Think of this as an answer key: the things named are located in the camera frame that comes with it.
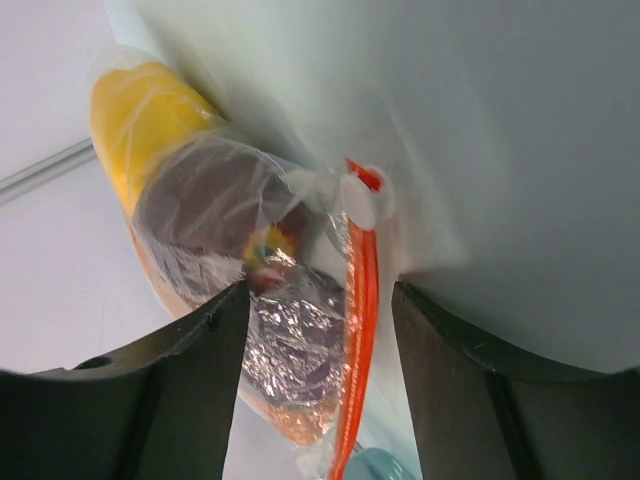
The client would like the yellow fake pepper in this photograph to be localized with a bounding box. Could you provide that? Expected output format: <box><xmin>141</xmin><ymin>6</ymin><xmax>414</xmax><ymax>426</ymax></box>
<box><xmin>89</xmin><ymin>62</ymin><xmax>221</xmax><ymax>215</ymax></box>

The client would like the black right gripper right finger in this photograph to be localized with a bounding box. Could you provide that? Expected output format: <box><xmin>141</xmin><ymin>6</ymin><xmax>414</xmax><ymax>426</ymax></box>
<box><xmin>392</xmin><ymin>282</ymin><xmax>639</xmax><ymax>479</ymax></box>

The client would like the dark purple fake fruit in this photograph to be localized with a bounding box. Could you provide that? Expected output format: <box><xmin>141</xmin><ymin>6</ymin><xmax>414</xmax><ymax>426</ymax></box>
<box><xmin>134</xmin><ymin>144</ymin><xmax>311</xmax><ymax>281</ymax></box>

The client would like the aluminium corner rail left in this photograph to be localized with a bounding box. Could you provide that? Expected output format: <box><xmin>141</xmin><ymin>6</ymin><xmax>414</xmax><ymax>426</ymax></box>
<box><xmin>0</xmin><ymin>139</ymin><xmax>96</xmax><ymax>205</ymax></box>

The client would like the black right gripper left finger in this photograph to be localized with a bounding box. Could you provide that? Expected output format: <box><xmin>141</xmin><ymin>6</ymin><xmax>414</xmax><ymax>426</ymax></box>
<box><xmin>1</xmin><ymin>281</ymin><xmax>249</xmax><ymax>479</ymax></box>

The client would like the clear zip bag orange seal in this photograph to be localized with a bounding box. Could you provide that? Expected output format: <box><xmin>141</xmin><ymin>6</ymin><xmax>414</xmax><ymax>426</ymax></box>
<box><xmin>90</xmin><ymin>46</ymin><xmax>396</xmax><ymax>479</ymax></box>

